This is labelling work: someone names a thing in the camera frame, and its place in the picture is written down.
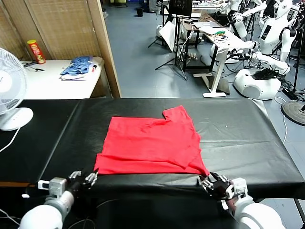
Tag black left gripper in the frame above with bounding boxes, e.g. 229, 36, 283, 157
66, 169, 99, 195

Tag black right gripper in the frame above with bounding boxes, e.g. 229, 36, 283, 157
201, 174, 232, 199

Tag red t-shirt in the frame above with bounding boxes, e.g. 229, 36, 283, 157
93, 105, 210, 177

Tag black leather table cover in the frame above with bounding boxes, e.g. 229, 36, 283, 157
0, 99, 81, 187
38, 97, 305, 200

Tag white table fan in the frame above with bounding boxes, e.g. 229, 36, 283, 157
0, 47, 34, 131

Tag white side table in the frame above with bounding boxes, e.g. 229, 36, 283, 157
20, 56, 112, 100

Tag black round-base stand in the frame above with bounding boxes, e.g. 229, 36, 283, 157
281, 21, 305, 126

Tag white standing desk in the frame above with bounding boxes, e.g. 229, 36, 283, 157
193, 22, 253, 98

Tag blue striped folded garment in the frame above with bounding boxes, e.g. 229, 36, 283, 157
59, 56, 94, 76

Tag red chips can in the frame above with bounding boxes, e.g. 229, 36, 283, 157
26, 39, 46, 64

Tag black tripod stand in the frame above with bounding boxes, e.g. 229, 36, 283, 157
147, 4, 167, 48
154, 13, 189, 81

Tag wooden folding screen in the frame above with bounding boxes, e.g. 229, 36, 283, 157
0, 0, 122, 99

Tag white leaning board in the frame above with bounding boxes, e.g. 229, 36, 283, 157
160, 20, 178, 52

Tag silver laptop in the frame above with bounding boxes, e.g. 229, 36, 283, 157
193, 21, 219, 28

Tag white humanoid robot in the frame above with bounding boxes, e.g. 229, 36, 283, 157
226, 0, 267, 39
233, 0, 298, 100

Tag black monitor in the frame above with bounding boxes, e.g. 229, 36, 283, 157
170, 0, 193, 17

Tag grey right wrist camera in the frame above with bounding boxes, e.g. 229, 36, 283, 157
226, 177, 248, 200

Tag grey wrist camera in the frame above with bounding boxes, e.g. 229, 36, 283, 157
226, 177, 248, 200
37, 177, 67, 198

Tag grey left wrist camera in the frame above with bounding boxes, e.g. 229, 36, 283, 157
37, 177, 67, 198

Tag white fan cable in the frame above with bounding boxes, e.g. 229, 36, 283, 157
0, 127, 22, 153

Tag white floor cable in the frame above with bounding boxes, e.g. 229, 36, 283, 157
274, 96, 289, 144

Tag thin black cable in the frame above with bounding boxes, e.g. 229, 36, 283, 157
22, 61, 45, 72

